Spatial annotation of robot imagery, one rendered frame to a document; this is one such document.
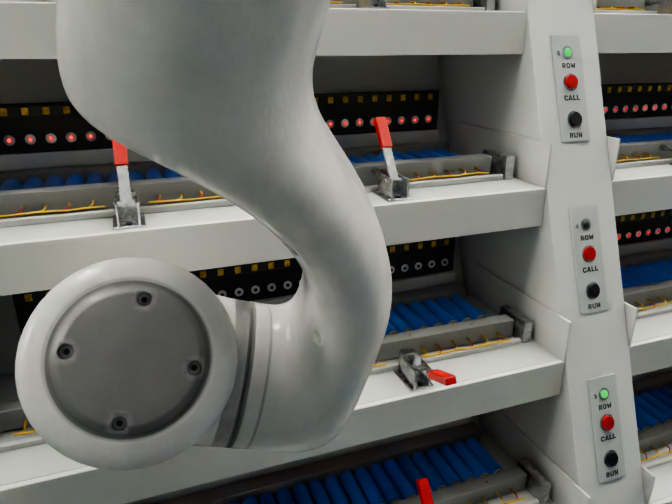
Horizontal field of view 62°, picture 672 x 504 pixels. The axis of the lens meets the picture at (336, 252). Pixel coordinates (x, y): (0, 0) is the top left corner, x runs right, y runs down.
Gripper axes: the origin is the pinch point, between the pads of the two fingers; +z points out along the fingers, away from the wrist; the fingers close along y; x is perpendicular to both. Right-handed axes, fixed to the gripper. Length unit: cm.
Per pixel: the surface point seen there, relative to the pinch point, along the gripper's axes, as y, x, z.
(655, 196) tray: 62, 9, -3
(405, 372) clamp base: 25.8, -6.0, 1.3
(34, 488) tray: -9.9, -8.9, -0.3
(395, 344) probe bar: 26.6, -3.1, 4.5
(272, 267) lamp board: 15.6, 8.5, 12.1
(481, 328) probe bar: 37.9, -3.1, 4.3
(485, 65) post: 45, 29, 2
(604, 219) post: 52, 7, -3
